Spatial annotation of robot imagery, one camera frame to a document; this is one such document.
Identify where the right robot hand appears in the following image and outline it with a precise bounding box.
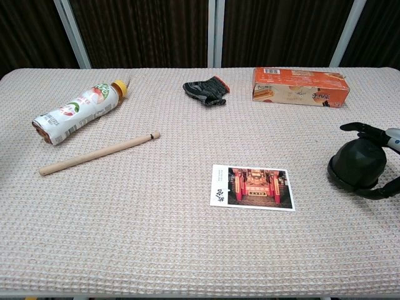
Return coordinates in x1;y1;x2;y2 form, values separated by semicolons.
339;122;400;199

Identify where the black dome-shaped object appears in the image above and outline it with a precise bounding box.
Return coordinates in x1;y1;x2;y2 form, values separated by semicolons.
330;137;388;190

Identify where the black round disc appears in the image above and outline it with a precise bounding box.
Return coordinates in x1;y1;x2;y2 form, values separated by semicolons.
327;156;387;200

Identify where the orange snack box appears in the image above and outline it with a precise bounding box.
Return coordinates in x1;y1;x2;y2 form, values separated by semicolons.
251;67;350;109

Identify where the dark brown partition panel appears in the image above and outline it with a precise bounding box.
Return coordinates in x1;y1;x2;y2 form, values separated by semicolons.
221;0;356;68
339;0;400;68
68;0;209;69
0;0;79;78

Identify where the red temple postcard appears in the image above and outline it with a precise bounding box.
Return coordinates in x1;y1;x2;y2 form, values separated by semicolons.
209;164;296;213

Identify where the black glove orange cuff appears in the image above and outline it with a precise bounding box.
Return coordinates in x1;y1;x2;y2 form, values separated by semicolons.
182;76;231;108

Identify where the beige waffle tablecloth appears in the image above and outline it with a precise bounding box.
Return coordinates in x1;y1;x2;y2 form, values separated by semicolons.
0;67;400;296

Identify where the wooden stick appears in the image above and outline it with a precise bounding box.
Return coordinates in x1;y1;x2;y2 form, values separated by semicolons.
38;131;161;176

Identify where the tea bottle yellow cap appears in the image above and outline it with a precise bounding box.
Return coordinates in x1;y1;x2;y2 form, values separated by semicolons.
31;79;129;146

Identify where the grey partition post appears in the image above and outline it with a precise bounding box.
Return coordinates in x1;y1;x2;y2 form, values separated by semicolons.
52;0;92;69
207;0;226;68
328;0;367;68

